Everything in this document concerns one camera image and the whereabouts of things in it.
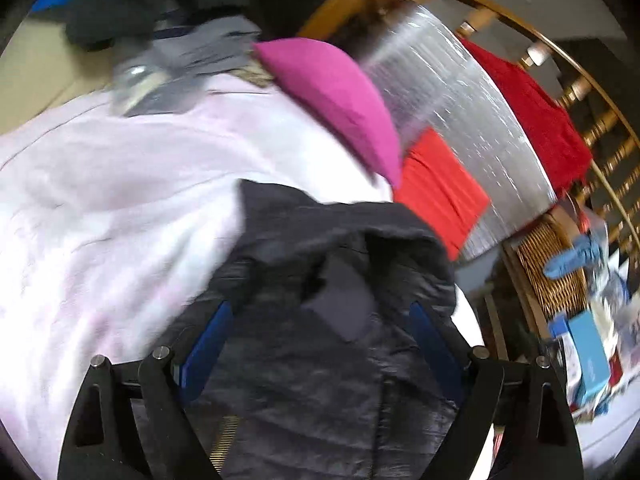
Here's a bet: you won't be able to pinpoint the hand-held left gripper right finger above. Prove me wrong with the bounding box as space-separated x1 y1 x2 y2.
408 301 586 480

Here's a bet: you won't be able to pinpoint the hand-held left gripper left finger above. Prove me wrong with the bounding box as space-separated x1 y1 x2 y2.
57 301 235 480

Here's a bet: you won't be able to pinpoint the dark grey puffer jacket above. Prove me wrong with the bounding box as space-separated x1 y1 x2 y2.
135 179 458 480

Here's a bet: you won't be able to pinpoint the grey clothes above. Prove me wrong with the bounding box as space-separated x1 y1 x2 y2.
112 16 274 117

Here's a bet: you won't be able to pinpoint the pile of dark clothes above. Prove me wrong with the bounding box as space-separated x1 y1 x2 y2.
65 0 257 52

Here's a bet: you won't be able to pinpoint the wicker basket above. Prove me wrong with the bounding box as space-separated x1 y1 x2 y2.
515 210 592 322

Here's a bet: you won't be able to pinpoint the red-orange pillow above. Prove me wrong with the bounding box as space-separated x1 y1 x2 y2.
392 127 491 262

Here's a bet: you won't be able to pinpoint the blue box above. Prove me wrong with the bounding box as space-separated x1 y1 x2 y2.
566 310 614 407

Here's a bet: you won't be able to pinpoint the light blue cloth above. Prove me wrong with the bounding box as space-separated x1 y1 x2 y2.
542 232 607 281

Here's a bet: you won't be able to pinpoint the white pink bedspread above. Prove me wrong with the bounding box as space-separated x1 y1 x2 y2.
0 72 488 467

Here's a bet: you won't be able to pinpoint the silver foil insulation sheet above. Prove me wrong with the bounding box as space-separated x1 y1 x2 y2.
360 2 559 262

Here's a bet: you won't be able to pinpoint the red blanket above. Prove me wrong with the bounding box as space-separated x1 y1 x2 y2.
460 37 594 197

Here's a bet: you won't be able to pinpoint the magenta pillow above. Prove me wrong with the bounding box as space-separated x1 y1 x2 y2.
252 37 404 189

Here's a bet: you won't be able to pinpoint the wooden chair with wicker seat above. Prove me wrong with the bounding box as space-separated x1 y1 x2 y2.
410 0 640 266

